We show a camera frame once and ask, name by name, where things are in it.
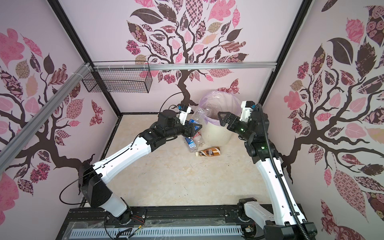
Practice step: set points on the blue label white cap bottle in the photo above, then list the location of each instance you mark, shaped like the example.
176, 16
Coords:
201, 116

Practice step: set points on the clear bottle blue label cap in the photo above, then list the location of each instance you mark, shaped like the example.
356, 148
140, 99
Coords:
191, 145

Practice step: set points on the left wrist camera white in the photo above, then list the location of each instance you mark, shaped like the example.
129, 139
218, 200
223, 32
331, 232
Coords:
183, 113

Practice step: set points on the white bin with purple liner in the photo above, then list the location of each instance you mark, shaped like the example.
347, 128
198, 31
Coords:
214, 102

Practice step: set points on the red label yellow cap bottle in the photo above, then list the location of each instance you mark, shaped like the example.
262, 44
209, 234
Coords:
198, 139

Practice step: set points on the aluminium rail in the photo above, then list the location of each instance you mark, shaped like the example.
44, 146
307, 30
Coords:
12, 149
199, 66

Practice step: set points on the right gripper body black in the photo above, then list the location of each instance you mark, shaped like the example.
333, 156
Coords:
241, 130

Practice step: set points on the brown gold coffee bottle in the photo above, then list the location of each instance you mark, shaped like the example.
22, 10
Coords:
210, 152

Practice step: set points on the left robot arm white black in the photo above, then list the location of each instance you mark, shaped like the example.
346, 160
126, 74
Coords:
93, 179

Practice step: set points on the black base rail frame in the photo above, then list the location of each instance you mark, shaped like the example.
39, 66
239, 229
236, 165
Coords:
169, 216

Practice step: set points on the aluminium rail back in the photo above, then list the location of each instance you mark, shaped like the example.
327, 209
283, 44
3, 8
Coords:
199, 66

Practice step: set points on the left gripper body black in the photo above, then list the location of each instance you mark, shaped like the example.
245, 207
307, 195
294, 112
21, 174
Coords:
178, 129

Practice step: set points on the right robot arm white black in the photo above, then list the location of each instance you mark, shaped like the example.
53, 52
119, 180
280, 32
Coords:
286, 222

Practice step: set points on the aluminium rail left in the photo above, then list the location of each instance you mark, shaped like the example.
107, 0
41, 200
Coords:
12, 149

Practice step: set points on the white slotted cable duct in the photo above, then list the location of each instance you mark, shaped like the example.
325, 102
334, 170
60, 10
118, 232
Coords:
155, 233

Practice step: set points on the black wire basket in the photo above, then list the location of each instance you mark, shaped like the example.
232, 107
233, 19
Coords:
119, 77

